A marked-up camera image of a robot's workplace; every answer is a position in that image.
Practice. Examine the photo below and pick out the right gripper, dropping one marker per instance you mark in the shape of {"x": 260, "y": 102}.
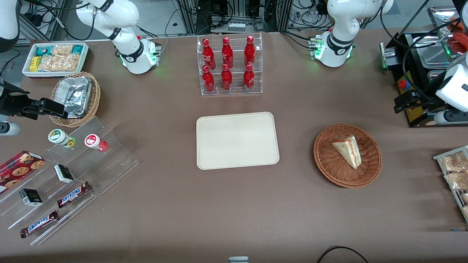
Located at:
{"x": 11, "y": 103}

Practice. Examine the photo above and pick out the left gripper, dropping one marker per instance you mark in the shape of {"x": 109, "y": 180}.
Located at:
{"x": 421, "y": 99}

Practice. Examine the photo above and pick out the triangle sandwich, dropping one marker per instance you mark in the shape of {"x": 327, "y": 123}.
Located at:
{"x": 349, "y": 150}

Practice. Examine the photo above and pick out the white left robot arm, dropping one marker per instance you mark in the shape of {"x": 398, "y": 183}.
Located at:
{"x": 338, "y": 22}

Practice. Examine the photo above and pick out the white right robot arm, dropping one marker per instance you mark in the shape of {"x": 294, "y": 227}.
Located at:
{"x": 128, "y": 51}

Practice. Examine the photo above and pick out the light tan wicker basket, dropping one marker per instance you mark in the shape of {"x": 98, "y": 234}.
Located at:
{"x": 94, "y": 98}

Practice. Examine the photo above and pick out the dark brown wicker basket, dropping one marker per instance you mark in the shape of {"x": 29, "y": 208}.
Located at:
{"x": 329, "y": 164}

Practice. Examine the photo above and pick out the beige plastic tray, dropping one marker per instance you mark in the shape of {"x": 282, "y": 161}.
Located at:
{"x": 237, "y": 140}

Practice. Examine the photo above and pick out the silver foil container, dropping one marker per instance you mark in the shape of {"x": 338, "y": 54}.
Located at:
{"x": 75, "y": 93}

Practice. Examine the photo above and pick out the green lid white cup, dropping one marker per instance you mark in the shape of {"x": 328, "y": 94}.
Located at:
{"x": 60, "y": 137}

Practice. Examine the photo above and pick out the clear nut snack packet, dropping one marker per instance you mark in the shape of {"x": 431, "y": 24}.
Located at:
{"x": 60, "y": 63}
{"x": 63, "y": 49}

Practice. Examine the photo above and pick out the white rectangular snack bin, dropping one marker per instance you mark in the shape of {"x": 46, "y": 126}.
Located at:
{"x": 27, "y": 71}

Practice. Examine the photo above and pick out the red lid white cup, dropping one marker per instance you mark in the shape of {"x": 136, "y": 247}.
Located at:
{"x": 95, "y": 141}

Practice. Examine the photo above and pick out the yellow snack packet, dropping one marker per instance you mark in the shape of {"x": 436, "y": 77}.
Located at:
{"x": 34, "y": 63}

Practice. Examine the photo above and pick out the black hot food warmer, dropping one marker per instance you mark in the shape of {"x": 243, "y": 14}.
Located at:
{"x": 420, "y": 54}

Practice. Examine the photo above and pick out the small black box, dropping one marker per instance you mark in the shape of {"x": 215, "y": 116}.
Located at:
{"x": 30, "y": 197}
{"x": 64, "y": 173}

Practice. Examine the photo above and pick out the red plaid cookie box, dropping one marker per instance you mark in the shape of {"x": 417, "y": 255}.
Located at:
{"x": 18, "y": 170}

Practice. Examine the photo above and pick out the clear acrylic stepped display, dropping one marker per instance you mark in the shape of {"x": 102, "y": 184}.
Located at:
{"x": 106, "y": 160}

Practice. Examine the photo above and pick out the clear pastry packet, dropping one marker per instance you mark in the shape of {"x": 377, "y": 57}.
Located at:
{"x": 455, "y": 162}
{"x": 457, "y": 180}

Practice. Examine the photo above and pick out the snickers chocolate bar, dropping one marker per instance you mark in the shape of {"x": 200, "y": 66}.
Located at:
{"x": 39, "y": 224}
{"x": 74, "y": 194}

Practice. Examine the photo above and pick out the clear acrylic bottle rack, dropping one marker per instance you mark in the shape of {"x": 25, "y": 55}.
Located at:
{"x": 256, "y": 87}

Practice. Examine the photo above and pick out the red cola bottle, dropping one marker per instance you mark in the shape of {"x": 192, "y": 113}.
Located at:
{"x": 249, "y": 51}
{"x": 226, "y": 77}
{"x": 227, "y": 53}
{"x": 249, "y": 77}
{"x": 208, "y": 79}
{"x": 208, "y": 54}

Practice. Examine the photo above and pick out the grey power strip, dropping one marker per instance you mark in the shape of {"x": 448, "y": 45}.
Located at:
{"x": 237, "y": 26}

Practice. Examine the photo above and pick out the small grey device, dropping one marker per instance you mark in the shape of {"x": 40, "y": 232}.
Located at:
{"x": 238, "y": 259}

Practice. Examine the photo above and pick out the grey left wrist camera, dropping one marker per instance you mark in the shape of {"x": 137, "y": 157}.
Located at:
{"x": 449, "y": 117}

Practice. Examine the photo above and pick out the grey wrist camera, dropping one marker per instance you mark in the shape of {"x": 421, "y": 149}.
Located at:
{"x": 449, "y": 117}
{"x": 9, "y": 129}

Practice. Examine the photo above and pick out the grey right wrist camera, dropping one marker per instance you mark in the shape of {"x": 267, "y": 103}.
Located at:
{"x": 9, "y": 129}

